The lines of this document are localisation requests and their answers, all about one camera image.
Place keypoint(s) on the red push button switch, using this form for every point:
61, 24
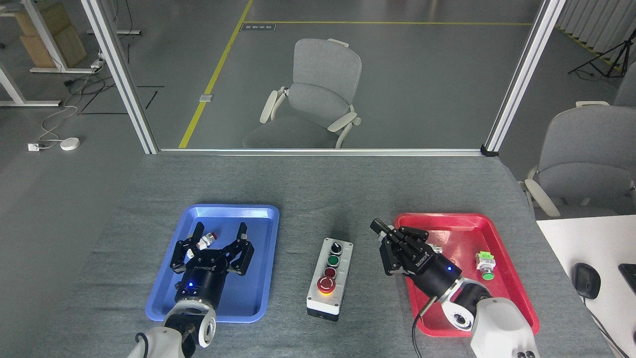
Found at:
204, 241

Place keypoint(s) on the red plastic tray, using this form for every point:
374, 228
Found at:
477, 233

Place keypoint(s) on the white desk leg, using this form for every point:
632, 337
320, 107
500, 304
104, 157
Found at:
44, 37
15, 92

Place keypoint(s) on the dark floor label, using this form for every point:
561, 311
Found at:
258, 27

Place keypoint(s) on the black tripod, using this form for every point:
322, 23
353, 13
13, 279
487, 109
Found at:
613, 57

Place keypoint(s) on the green push button switch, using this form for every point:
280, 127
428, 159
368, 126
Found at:
486, 263

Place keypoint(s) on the silver aluminium frame crossbar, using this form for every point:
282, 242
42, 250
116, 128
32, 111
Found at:
318, 151

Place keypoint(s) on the white wall plug adapter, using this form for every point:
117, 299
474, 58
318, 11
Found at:
33, 147

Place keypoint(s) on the black push button switch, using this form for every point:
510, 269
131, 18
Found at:
437, 248

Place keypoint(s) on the grey four-button control box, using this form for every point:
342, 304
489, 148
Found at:
330, 283

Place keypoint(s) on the black computer mouse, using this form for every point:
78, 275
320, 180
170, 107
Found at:
586, 281

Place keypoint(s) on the white desk foot bar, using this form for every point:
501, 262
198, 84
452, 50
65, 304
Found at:
114, 32

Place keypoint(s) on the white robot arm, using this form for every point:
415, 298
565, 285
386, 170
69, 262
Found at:
164, 343
497, 328

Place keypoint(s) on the blue plastic tray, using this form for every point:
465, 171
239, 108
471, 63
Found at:
258, 278

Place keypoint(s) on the cardboard box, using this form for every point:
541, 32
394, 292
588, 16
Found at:
69, 47
47, 17

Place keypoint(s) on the grey office chair backrest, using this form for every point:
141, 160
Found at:
627, 87

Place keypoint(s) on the white side table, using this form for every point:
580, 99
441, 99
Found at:
596, 238

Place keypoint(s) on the white ribbed partition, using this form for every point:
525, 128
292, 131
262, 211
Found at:
596, 22

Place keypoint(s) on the black keyboard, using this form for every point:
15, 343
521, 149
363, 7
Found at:
628, 276

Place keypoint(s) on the white round floor device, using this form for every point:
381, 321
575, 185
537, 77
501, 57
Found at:
70, 144

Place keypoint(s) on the white power strip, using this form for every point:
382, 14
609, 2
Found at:
97, 63

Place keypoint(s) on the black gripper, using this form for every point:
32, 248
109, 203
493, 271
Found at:
201, 286
432, 273

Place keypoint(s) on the silver aluminium frame post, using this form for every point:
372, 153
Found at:
119, 74
521, 79

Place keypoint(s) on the grey floor outlet plate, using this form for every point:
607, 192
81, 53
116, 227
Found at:
206, 98

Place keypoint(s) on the grey office chair white armrests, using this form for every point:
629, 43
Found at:
320, 89
586, 159

